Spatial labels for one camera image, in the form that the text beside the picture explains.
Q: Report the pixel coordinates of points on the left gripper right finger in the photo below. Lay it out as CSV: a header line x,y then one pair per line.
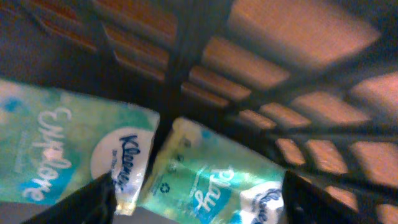
x,y
306,203

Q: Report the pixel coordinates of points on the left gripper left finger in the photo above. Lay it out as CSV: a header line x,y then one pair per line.
x,y
94,203

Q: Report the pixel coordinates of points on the teal Kleenex pack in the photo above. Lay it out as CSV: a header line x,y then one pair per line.
x,y
54,142
200,176

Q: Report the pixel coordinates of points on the dark grey plastic basket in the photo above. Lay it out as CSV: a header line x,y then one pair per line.
x,y
309,85

